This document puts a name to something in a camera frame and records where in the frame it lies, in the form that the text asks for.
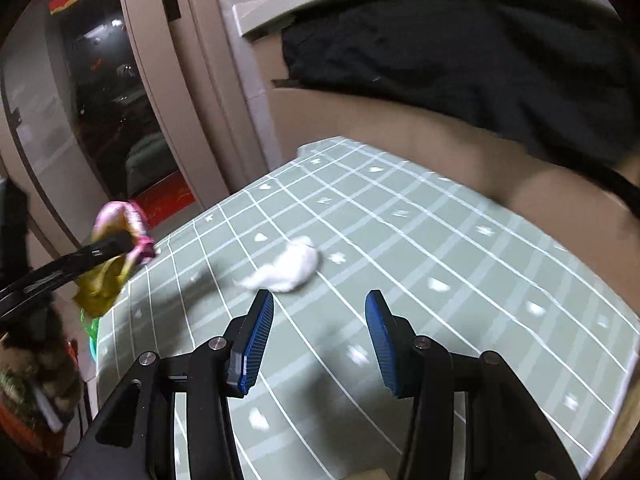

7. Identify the white tissue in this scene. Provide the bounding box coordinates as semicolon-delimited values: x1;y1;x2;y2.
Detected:
237;236;321;293

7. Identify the pink and yellow cloth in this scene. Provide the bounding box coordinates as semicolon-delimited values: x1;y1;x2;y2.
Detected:
74;201;157;318

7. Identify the red paper banner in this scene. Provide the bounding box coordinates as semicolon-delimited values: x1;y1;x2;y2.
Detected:
132;172;197;226

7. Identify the beige window frame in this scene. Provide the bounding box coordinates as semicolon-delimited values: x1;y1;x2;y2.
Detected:
115;0;281;196

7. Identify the green plastic wrapper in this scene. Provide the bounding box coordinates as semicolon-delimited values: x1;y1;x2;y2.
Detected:
80;310;102;357

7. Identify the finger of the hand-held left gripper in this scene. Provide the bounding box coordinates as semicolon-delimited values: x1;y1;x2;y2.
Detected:
65;232;135;273

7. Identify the black cloth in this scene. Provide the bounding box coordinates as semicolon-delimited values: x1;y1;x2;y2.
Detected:
280;0;640;221

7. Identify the clear plastic bag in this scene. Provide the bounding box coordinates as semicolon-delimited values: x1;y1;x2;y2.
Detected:
0;305;86;461

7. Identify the green checked tablecloth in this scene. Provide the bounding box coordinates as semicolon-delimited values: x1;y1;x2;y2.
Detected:
95;135;640;480

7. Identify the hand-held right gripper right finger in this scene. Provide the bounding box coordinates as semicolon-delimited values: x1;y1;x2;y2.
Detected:
365;289;586;480

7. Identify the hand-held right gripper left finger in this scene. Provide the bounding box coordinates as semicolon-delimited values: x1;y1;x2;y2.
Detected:
62;289;275;480

